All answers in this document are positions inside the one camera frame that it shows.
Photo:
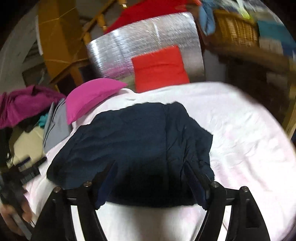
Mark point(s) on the teal garment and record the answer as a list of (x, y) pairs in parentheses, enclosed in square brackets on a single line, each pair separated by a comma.
[(42, 121)]

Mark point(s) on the wicker basket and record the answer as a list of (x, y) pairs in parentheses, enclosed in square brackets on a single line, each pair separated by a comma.
[(233, 29)]

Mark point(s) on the wooden ladder rail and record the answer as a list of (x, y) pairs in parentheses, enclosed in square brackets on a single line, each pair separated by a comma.
[(99, 20)]

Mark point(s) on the blue cloth on basket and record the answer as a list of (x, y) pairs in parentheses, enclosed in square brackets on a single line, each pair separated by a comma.
[(206, 19)]

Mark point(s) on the white textured bed sheet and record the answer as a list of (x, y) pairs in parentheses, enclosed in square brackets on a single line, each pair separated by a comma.
[(249, 149)]

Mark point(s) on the purple crumpled garment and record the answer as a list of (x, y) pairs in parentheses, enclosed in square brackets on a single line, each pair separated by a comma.
[(21, 104)]

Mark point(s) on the navy blue jacket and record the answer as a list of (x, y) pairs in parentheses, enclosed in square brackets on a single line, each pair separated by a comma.
[(151, 143)]

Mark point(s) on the cream mattress edge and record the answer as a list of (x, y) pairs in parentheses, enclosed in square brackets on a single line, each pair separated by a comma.
[(25, 145)]

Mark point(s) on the grey folded garment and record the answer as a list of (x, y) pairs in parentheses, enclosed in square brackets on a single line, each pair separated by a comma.
[(56, 128)]

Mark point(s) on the red cushion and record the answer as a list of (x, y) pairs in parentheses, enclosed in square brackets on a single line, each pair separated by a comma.
[(159, 69)]

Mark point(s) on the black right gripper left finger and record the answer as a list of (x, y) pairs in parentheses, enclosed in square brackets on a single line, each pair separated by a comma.
[(55, 221)]

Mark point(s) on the magenta pillow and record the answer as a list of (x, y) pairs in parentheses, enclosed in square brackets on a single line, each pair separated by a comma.
[(86, 96)]

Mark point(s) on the red cloth on rail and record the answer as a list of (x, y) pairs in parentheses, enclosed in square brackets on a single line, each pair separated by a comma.
[(149, 9)]

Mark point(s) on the silver foil mat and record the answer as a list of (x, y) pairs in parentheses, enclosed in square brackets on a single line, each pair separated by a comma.
[(112, 53)]

